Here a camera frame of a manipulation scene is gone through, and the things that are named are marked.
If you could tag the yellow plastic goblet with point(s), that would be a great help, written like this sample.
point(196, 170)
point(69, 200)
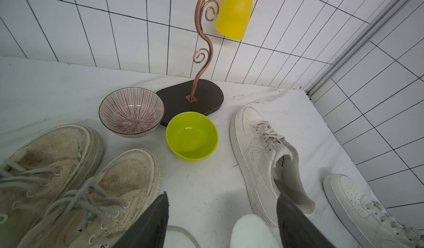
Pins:
point(233, 18)

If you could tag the ornate metal cup stand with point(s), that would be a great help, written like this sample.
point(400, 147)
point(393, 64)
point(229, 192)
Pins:
point(198, 95)

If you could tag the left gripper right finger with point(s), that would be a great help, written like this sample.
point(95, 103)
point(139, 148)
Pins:
point(296, 230)

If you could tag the green plastic bowl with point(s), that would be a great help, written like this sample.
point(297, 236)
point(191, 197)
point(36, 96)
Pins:
point(192, 136)

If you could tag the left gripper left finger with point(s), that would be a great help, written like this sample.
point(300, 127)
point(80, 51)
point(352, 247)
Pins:
point(149, 230)

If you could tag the pink glass bowl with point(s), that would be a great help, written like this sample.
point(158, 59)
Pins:
point(131, 112)

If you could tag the white insole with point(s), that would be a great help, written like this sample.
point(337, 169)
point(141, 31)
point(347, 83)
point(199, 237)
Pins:
point(250, 231)

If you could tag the beige lace sneaker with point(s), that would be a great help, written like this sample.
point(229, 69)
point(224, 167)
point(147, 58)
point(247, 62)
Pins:
point(98, 214)
point(40, 172)

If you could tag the white sneaker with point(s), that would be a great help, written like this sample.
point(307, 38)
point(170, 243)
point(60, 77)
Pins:
point(269, 165)
point(366, 219)

